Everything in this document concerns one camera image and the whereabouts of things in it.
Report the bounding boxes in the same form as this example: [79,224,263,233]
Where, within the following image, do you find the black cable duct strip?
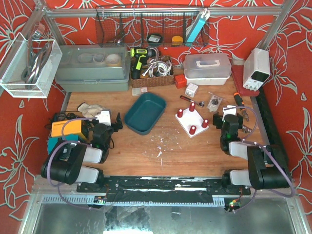
[256,88,289,163]

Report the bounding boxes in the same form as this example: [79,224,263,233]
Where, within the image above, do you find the plastic bag with parts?
[207,92,224,113]

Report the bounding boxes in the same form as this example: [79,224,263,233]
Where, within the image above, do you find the small red spring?
[189,102,196,112]

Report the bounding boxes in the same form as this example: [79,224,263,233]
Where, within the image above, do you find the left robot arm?
[40,110,123,187]

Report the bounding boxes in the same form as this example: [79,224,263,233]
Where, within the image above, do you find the orange black screwdriver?
[234,92,249,122]

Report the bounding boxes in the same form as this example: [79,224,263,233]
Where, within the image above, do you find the clear small label bag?
[132,87,148,96]

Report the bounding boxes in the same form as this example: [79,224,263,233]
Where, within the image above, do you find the aluminium frame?
[0,0,312,234]

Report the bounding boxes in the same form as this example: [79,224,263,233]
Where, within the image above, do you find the white power supply unit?
[242,48,270,92]

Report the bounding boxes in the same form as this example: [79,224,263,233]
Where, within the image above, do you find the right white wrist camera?
[222,105,236,116]

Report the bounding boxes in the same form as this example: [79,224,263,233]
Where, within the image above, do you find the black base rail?
[77,175,251,203]

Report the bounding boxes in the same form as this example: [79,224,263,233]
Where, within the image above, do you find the yellow tape measure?
[172,36,184,46]

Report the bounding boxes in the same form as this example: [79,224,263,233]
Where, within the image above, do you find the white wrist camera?
[95,110,112,126]
[222,105,236,116]

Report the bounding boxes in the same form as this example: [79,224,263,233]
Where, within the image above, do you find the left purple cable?
[47,117,108,210]

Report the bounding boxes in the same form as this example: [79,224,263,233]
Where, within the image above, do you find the grey plastic storage box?
[55,45,130,92]

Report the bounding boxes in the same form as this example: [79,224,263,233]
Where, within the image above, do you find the teal plastic tray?
[124,92,167,136]

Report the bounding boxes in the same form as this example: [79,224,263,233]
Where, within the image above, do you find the small metal parts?
[241,125,252,134]

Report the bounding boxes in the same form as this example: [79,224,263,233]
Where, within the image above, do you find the white coiled cable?
[142,60,173,77]

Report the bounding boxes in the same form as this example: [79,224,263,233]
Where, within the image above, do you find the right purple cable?
[226,106,297,215]

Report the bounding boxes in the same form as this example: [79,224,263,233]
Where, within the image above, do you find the purple cable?
[226,106,297,215]
[47,117,108,210]

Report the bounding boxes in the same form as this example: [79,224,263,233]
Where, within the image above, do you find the green yellow cordless drill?
[130,47,156,79]

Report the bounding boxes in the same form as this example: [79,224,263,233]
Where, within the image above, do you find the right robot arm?
[213,113,291,190]

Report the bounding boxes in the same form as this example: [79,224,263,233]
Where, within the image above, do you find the white plastic case with handle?
[183,53,232,86]

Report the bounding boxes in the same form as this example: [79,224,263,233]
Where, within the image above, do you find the white power plug adapter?
[185,83,198,98]

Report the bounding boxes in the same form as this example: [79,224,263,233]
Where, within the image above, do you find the red spool spring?
[201,119,209,129]

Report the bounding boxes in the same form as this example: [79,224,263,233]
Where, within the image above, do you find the orange power box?
[51,119,89,140]

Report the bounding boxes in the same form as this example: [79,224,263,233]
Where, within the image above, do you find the clear acrylic hanging box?
[0,33,62,98]

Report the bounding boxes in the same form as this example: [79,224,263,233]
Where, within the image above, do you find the white peg base plate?
[175,108,209,138]

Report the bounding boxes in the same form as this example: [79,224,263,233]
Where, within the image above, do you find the woven brown basket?
[129,56,174,88]

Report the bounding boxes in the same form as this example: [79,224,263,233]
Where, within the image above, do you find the large red spring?
[177,109,183,118]

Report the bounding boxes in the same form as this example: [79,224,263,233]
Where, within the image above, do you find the black wire hanging basket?
[95,5,210,48]

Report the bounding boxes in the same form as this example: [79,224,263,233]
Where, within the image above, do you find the red small box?
[174,74,187,89]

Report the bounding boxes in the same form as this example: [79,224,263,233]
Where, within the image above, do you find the white work glove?
[77,102,105,118]

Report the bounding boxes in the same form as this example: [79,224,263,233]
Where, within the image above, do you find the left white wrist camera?
[95,110,112,126]

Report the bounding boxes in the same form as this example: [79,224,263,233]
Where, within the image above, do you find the teal power box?
[47,134,81,154]

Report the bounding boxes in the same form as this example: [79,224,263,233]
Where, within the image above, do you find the red handled ratchet wrench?
[180,95,205,107]

